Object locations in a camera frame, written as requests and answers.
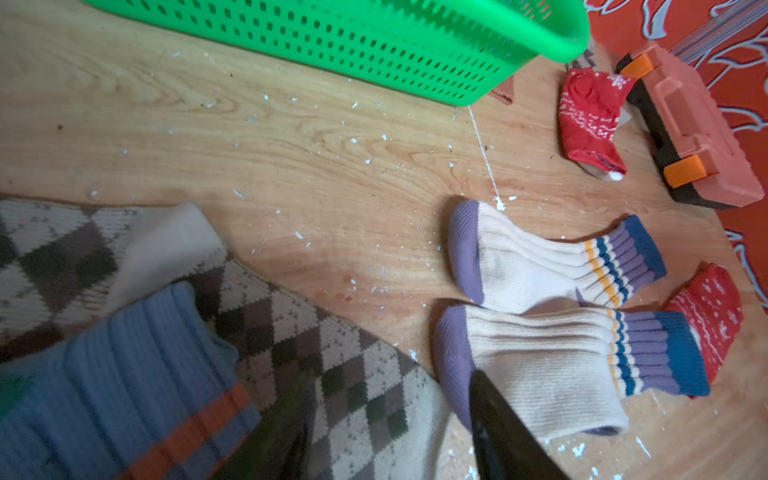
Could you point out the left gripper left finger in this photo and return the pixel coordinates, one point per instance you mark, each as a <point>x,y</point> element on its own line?
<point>280,446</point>

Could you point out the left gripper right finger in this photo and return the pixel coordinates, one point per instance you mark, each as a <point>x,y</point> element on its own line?
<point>504,447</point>

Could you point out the cream purple striped sock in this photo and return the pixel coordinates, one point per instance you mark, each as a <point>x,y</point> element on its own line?
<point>501,267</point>
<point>567,372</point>

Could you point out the red penguin christmas sock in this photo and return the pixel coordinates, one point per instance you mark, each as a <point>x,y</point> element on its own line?
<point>712,305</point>

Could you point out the green plastic basket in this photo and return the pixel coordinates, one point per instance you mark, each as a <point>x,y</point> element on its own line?
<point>453,52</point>

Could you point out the orange tool case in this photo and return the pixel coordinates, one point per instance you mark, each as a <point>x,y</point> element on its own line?
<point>696,153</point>

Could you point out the red snowflake christmas sock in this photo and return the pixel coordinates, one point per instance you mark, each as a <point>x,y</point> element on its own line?
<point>588,113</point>

